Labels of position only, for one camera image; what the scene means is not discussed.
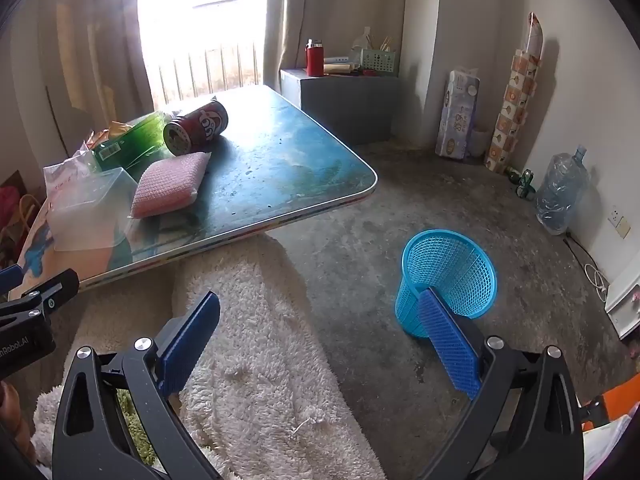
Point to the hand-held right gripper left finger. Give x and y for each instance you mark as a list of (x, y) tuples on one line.
[(192, 340)]

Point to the toilet paper pack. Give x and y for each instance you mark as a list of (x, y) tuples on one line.
[(457, 115)]

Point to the clear plastic container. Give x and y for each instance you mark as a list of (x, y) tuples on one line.
[(90, 210)]

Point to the grey cabinet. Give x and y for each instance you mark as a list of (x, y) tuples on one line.
[(345, 105)]

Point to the clear zip bag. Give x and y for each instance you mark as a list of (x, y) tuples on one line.
[(65, 175)]

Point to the window railing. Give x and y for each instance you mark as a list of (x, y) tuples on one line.
[(210, 72)]

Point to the blue mesh basket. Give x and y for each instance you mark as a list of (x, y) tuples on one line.
[(450, 260)]

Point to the orange cardboard box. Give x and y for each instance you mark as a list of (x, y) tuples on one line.
[(617, 400)]

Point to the wall socket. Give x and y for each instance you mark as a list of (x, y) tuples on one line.
[(620, 221)]

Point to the red drink can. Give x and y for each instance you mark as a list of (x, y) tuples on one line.
[(200, 125)]

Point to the red thermos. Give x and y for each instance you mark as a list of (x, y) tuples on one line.
[(315, 62)]

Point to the white plastic bag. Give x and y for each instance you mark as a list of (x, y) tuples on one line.
[(364, 40)]

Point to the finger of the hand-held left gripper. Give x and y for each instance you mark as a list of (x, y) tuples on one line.
[(55, 290), (9, 277)]

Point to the green can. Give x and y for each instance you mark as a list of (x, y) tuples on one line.
[(526, 182)]

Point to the person's left hand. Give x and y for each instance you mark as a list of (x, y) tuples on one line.
[(7, 410)]

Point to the red gift bag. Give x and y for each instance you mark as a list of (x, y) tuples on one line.
[(15, 210)]

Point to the beige curtain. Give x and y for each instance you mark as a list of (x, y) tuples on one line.
[(285, 20), (75, 35)]

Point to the small green basket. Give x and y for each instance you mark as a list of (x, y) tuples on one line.
[(380, 62)]

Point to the large water jug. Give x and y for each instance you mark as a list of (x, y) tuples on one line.
[(560, 190)]

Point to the brown paper bag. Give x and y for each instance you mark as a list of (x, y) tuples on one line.
[(120, 129)]

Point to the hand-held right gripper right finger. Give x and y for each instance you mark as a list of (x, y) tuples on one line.
[(447, 345)]

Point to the pink sponge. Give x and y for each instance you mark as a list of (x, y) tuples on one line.
[(167, 185)]

